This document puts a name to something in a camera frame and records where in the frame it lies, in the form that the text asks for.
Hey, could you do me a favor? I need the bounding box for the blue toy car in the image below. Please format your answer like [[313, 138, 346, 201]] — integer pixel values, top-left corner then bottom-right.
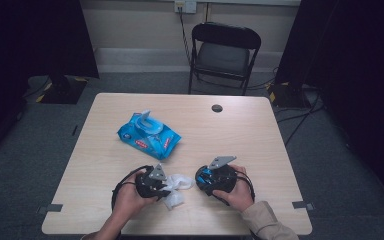
[[194, 165, 225, 193]]

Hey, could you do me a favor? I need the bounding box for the white wall socket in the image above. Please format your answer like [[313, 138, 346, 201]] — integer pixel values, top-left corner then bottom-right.
[[174, 0, 198, 14]]

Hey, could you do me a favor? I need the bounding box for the blue wet wipes pack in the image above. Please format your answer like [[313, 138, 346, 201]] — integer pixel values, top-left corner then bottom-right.
[[116, 109, 183, 161]]

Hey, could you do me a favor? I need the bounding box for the black stand base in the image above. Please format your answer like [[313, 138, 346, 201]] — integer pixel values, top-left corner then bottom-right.
[[267, 81, 312, 109], [39, 74, 89, 105]]

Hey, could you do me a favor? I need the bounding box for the person's right hand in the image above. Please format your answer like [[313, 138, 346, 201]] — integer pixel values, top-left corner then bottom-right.
[[212, 164, 255, 214]]

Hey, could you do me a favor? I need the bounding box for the right hand-held gripper cable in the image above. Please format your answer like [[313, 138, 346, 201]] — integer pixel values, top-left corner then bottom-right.
[[234, 169, 257, 203]]

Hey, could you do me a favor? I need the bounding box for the black floor cable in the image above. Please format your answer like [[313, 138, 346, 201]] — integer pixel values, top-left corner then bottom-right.
[[275, 93, 324, 148]]

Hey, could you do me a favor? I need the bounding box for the dark curtain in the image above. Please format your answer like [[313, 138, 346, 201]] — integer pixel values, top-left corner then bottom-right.
[[274, 0, 384, 214], [0, 0, 100, 168]]

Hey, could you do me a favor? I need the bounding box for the grey tape strip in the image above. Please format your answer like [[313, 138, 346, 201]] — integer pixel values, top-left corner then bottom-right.
[[291, 200, 315, 211], [37, 203, 64, 215]]

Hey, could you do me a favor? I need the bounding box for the white wet wipe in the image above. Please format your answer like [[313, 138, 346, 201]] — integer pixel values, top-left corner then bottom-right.
[[161, 172, 196, 211]]

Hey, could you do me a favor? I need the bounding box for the person's left hand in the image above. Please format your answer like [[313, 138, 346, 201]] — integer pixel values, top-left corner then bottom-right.
[[113, 172, 158, 221]]

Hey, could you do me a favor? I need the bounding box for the black folding chair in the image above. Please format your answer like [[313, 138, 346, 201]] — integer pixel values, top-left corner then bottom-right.
[[188, 21, 262, 97]]

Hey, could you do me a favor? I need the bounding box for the black socket cable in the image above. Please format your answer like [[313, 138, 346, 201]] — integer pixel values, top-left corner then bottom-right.
[[178, 6, 193, 65]]

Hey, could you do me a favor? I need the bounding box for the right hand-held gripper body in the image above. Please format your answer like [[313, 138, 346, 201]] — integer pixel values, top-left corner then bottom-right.
[[207, 155, 240, 195]]

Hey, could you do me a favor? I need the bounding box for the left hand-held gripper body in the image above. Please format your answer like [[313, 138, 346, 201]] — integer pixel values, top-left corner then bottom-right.
[[134, 163, 168, 200]]

